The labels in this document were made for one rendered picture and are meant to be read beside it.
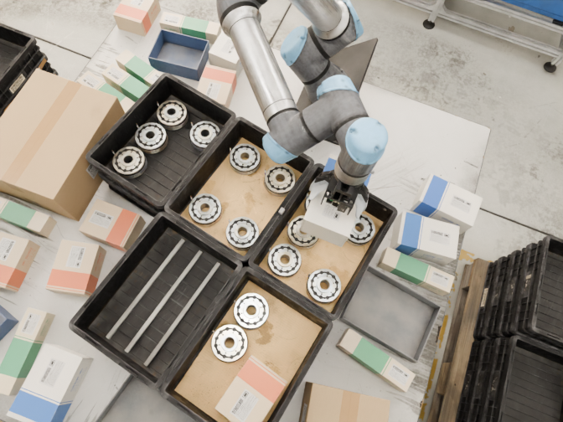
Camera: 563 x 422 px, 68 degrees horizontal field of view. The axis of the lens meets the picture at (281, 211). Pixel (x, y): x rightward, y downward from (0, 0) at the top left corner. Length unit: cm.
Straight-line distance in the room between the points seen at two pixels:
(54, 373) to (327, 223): 88
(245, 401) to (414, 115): 124
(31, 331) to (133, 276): 34
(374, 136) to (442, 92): 212
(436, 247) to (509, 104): 170
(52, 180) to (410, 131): 129
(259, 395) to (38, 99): 116
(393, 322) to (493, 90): 194
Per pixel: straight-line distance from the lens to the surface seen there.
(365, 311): 146
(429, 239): 149
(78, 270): 147
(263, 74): 94
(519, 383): 202
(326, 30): 134
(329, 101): 84
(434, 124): 182
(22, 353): 150
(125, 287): 135
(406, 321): 150
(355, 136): 77
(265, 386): 120
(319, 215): 104
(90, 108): 155
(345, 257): 135
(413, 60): 297
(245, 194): 138
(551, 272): 205
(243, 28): 101
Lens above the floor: 210
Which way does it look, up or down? 69 degrees down
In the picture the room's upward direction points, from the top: 10 degrees clockwise
